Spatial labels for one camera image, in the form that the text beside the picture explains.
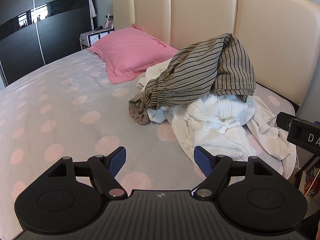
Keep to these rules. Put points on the photo frame on nightstand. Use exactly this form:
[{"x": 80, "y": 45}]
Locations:
[{"x": 109, "y": 23}]

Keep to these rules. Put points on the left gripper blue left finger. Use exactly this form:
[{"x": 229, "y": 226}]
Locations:
[{"x": 103, "y": 173}]

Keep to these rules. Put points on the grey pink polka-dot bedsheet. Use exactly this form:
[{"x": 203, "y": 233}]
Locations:
[{"x": 69, "y": 108}]

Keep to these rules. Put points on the white crumpled garment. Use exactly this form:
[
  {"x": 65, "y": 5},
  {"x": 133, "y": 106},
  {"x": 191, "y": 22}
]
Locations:
[{"x": 216, "y": 123}]

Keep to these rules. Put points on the white bedside table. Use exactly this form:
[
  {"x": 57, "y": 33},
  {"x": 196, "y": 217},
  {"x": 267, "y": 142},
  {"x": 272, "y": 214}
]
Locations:
[{"x": 88, "y": 38}]

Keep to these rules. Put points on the pink pillow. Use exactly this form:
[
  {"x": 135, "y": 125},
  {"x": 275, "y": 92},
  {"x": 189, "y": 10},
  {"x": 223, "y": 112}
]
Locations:
[{"x": 128, "y": 52}]

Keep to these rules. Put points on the black sliding wardrobe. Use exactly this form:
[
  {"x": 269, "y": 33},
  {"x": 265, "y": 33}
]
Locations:
[{"x": 35, "y": 33}]

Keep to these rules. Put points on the beige padded headboard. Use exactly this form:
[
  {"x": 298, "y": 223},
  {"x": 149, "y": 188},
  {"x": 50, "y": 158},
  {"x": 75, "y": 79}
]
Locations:
[{"x": 281, "y": 37}]

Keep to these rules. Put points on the cream white garment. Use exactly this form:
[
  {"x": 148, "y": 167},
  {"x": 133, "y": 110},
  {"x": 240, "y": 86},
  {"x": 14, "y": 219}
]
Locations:
[{"x": 262, "y": 126}]

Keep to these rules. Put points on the olive striped pants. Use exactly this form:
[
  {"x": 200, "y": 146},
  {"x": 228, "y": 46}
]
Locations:
[{"x": 218, "y": 66}]

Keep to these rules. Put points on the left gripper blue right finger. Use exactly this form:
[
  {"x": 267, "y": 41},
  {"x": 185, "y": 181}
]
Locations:
[{"x": 217, "y": 170}]

